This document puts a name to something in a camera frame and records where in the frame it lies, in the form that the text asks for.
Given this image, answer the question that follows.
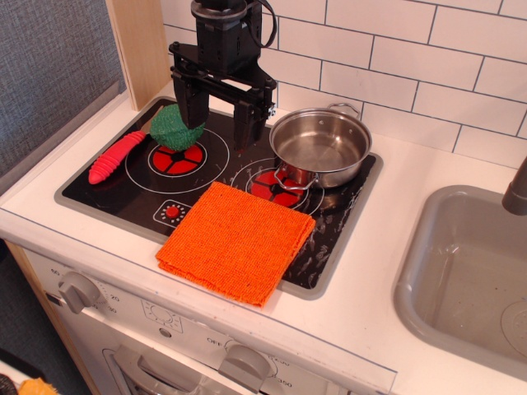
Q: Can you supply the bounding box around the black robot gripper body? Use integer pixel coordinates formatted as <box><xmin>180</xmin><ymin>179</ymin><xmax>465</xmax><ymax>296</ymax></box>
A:
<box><xmin>168</xmin><ymin>6</ymin><xmax>277</xmax><ymax>121</ymax></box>

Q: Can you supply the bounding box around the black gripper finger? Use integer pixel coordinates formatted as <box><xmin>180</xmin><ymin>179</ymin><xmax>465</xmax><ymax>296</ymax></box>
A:
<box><xmin>172</xmin><ymin>77</ymin><xmax>209</xmax><ymax>128</ymax></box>
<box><xmin>234</xmin><ymin>102</ymin><xmax>266</xmax><ymax>152</ymax></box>

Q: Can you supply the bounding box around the red ribbed toy fork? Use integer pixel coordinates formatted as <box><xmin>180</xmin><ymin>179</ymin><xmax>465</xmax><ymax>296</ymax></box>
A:
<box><xmin>88</xmin><ymin>131</ymin><xmax>147</xmax><ymax>185</ymax></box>

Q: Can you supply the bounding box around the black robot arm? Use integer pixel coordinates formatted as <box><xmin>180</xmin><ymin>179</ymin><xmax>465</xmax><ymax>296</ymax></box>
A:
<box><xmin>169</xmin><ymin>1</ymin><xmax>277</xmax><ymax>152</ymax></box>

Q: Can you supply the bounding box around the orange folded cloth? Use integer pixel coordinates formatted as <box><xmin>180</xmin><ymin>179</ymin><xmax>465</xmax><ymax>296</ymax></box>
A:
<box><xmin>156</xmin><ymin>182</ymin><xmax>315</xmax><ymax>308</ymax></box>

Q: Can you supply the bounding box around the green toy broccoli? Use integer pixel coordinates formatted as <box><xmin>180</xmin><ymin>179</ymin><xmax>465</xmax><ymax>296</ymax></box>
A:
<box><xmin>150</xmin><ymin>104</ymin><xmax>205</xmax><ymax>151</ymax></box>

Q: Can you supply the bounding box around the stainless steel pot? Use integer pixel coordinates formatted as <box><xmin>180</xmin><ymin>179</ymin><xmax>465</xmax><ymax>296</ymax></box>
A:
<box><xmin>269</xmin><ymin>103</ymin><xmax>372</xmax><ymax>191</ymax></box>

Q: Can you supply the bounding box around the black toy stovetop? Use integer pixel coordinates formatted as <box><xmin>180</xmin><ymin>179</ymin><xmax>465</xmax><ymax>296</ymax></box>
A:
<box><xmin>54</xmin><ymin>111</ymin><xmax>383</xmax><ymax>300</ymax></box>

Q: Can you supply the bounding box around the grey left oven knob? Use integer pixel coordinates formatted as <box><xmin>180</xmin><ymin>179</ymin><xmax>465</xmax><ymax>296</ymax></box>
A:
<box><xmin>58</xmin><ymin>272</ymin><xmax>100</xmax><ymax>314</ymax></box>

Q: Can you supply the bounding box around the grey oven knob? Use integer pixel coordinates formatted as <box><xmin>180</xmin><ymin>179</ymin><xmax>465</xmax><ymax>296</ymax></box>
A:
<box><xmin>218</xmin><ymin>345</ymin><xmax>271</xmax><ymax>393</ymax></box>
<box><xmin>58</xmin><ymin>272</ymin><xmax>100</xmax><ymax>314</ymax></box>

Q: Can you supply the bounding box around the grey right oven knob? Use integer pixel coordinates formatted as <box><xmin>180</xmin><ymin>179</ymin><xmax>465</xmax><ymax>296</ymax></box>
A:
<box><xmin>218</xmin><ymin>345</ymin><xmax>271</xmax><ymax>393</ymax></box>

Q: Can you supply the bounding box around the grey plastic sink basin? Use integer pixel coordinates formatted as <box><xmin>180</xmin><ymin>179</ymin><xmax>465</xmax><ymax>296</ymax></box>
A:
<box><xmin>394</xmin><ymin>185</ymin><xmax>526</xmax><ymax>380</ymax></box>

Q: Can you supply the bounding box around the grey faucet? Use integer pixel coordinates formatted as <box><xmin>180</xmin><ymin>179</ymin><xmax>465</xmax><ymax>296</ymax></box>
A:
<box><xmin>501</xmin><ymin>158</ymin><xmax>527</xmax><ymax>216</ymax></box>

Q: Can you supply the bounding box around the orange plush toy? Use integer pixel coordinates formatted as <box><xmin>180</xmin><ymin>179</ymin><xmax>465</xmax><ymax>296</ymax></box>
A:
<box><xmin>18</xmin><ymin>378</ymin><xmax>58</xmax><ymax>395</ymax></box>

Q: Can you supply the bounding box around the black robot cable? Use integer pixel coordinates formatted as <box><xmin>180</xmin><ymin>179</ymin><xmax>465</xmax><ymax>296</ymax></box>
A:
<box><xmin>246</xmin><ymin>0</ymin><xmax>279</xmax><ymax>50</ymax></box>

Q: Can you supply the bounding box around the wooden side post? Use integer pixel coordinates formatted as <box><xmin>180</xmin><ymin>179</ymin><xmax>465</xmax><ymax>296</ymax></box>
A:
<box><xmin>105</xmin><ymin>0</ymin><xmax>170</xmax><ymax>111</ymax></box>

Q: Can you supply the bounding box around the grey oven door handle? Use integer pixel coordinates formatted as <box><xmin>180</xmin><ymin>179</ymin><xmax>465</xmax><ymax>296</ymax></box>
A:
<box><xmin>113</xmin><ymin>346</ymin><xmax>233</xmax><ymax>394</ymax></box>

